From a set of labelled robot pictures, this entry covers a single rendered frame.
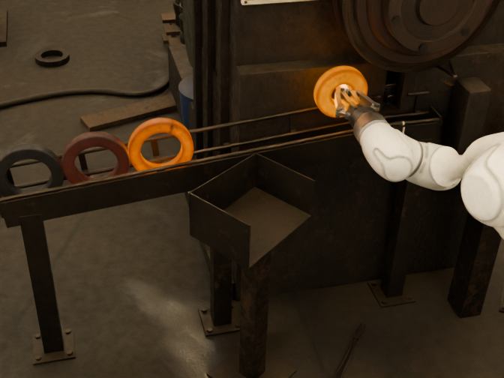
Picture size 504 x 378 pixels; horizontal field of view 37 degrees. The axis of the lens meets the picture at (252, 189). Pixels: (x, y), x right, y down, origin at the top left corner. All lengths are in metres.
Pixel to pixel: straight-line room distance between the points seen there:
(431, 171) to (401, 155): 0.12
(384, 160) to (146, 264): 1.23
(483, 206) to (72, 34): 3.64
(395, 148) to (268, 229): 0.40
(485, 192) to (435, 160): 0.62
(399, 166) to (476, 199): 0.53
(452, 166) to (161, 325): 1.16
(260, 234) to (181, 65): 1.81
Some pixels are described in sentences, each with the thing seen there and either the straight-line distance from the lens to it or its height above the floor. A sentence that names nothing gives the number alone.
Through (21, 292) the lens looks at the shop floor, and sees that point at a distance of 2.76.
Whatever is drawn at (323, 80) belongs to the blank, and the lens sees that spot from 2.12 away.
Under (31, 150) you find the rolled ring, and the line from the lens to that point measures 2.08.
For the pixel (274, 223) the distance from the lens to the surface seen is 1.99.
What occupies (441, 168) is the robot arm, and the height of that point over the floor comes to 0.80.
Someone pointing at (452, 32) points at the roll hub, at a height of 1.03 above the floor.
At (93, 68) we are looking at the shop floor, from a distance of 4.24.
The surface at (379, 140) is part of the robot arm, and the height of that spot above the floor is 0.87.
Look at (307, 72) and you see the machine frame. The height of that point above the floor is 0.86.
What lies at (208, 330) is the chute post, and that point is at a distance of 2.52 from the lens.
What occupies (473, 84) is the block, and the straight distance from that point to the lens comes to 2.38.
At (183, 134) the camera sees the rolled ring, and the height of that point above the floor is 0.74.
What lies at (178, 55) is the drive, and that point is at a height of 0.25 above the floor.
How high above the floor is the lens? 1.81
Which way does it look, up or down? 35 degrees down
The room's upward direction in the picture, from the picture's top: 2 degrees clockwise
